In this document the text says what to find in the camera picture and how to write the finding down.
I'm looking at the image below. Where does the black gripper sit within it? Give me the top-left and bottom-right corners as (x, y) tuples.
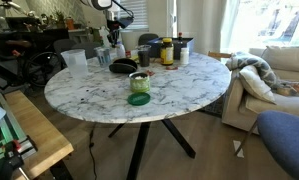
(105, 18), (123, 48)

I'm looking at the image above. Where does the green glass jar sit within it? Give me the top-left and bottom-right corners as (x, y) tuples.
(128, 71), (151, 94)

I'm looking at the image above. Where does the green jar lid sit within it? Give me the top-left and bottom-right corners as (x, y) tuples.
(127, 92), (152, 107)

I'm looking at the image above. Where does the white plastic jug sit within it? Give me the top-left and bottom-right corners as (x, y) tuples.
(99, 25), (111, 48)

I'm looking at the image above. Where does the white plastic bottle blue cap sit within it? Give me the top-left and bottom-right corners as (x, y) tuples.
(115, 41), (127, 60)

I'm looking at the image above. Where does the clear striped plastic cup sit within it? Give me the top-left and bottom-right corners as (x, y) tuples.
(94, 46), (112, 68)

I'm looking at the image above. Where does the blue grey upholstered chair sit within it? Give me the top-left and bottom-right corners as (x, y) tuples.
(72, 41), (102, 59)

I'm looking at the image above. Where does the yellow flat object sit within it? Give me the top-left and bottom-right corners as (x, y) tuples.
(128, 54), (140, 63)

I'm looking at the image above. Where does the white side table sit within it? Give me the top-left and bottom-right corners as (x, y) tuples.
(68, 28), (93, 44)

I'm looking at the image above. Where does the dark grey shell chair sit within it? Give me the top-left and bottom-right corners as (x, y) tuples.
(137, 33), (160, 46)

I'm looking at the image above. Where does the white window blind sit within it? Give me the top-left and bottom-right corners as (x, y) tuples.
(120, 0), (149, 30)

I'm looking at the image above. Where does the dark filled plastic cup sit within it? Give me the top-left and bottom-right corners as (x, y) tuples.
(136, 44), (152, 68)

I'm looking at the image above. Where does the large translucent plastic container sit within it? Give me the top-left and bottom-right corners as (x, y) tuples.
(60, 48), (89, 78)

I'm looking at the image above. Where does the orange jar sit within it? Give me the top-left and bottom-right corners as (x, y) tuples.
(65, 16), (75, 31)

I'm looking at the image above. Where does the amber vitamin bottle yellow label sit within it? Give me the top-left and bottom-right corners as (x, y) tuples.
(159, 37), (175, 66)

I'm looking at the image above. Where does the potted green plant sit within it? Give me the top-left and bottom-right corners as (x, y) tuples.
(53, 9), (67, 29)

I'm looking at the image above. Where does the black cabinet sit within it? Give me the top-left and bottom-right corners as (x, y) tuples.
(3, 16), (70, 54)

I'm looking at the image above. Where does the white pill bottle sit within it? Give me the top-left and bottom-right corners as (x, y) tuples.
(179, 46), (190, 66)

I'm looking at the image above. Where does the navy blue box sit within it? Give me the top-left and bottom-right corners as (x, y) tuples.
(148, 36), (195, 61)

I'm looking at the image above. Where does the beige curtain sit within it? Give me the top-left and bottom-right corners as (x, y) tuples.
(175, 0), (228, 56)

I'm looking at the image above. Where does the black bicycle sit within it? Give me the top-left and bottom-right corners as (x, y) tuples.
(0, 36), (62, 89)

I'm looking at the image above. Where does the wooden workbench top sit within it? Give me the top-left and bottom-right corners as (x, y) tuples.
(3, 89), (75, 180)

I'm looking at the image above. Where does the dark patterned rug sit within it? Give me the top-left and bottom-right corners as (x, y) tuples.
(198, 93), (227, 118)

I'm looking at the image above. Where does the grey white patterned blanket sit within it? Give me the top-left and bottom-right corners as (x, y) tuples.
(225, 51), (280, 89)

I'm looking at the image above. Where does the cream pillow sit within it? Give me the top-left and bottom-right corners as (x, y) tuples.
(238, 64), (277, 104)

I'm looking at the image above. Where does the red black clamp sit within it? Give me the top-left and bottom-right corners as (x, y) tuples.
(2, 139), (32, 180)

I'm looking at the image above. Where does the white paper scrap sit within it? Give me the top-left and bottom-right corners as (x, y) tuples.
(232, 139), (245, 159)

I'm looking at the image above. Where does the floral patterned pillow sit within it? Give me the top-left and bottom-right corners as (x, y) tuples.
(277, 81), (299, 98)

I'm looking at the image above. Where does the beige sofa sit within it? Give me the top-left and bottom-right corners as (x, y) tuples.
(221, 44), (299, 134)

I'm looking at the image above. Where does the black floor cable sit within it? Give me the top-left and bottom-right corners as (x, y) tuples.
(88, 123), (98, 180)

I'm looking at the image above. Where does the green white guide rail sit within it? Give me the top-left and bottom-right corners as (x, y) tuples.
(0, 91), (38, 168)

